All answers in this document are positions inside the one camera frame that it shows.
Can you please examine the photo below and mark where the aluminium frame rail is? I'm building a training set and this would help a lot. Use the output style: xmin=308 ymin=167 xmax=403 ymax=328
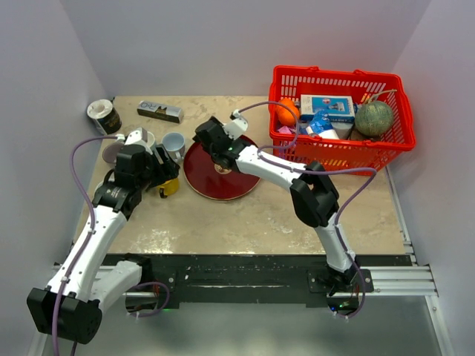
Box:
xmin=27 ymin=166 xmax=454 ymax=356

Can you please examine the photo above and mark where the round red lacquer tray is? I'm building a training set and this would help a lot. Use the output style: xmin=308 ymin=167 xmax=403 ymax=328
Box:
xmin=183 ymin=142 xmax=260 ymax=200

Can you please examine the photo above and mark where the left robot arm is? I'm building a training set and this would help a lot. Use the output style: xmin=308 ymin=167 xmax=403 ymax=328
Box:
xmin=27 ymin=144 xmax=180 ymax=352

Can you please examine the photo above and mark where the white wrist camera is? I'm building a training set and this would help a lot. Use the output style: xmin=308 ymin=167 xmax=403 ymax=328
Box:
xmin=223 ymin=109 xmax=249 ymax=140
xmin=115 ymin=128 xmax=152 ymax=154

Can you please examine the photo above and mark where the yellow mug black handle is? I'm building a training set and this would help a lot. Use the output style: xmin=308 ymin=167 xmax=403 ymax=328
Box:
xmin=157 ymin=178 xmax=180 ymax=199

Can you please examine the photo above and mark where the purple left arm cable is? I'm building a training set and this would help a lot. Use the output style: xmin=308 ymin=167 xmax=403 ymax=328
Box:
xmin=50 ymin=135 xmax=120 ymax=356

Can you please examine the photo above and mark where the black face tissue roll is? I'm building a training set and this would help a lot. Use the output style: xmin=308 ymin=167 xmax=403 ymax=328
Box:
xmin=86 ymin=99 xmax=122 ymax=136

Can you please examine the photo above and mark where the light blue faceted mug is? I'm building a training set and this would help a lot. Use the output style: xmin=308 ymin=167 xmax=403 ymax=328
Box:
xmin=146 ymin=131 xmax=156 ymax=151

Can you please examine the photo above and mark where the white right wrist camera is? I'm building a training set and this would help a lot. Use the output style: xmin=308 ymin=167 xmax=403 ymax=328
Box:
xmin=223 ymin=109 xmax=249 ymax=140

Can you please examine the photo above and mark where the orange ball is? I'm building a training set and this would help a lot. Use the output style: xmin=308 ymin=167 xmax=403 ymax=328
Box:
xmin=275 ymin=98 xmax=300 ymax=126

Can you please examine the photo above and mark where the grey footed mug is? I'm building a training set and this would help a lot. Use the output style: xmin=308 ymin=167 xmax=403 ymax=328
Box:
xmin=161 ymin=132 xmax=186 ymax=163

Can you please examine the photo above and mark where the green melon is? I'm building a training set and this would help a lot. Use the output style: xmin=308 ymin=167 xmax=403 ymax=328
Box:
xmin=355 ymin=100 xmax=394 ymax=137

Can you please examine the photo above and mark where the blue white bottle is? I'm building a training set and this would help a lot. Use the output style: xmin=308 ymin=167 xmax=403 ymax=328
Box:
xmin=304 ymin=110 xmax=339 ymax=139

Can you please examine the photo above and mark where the silver black rectangular box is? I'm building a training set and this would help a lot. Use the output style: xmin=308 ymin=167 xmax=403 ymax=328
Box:
xmin=137 ymin=100 xmax=184 ymax=124

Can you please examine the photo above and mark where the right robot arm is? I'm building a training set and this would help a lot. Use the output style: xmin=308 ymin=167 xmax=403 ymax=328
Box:
xmin=193 ymin=117 xmax=364 ymax=291

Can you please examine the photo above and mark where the red plastic shopping basket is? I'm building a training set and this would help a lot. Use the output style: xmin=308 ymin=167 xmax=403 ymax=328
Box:
xmin=269 ymin=65 xmax=416 ymax=171

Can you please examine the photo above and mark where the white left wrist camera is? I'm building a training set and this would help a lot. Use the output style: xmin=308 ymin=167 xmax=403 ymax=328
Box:
xmin=115 ymin=128 xmax=152 ymax=154

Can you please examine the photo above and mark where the lilac mug black handle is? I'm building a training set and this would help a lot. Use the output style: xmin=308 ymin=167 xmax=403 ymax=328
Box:
xmin=102 ymin=142 xmax=123 ymax=164

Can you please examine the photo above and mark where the blue white product box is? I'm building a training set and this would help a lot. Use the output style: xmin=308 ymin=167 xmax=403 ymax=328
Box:
xmin=300 ymin=94 xmax=356 ymax=123

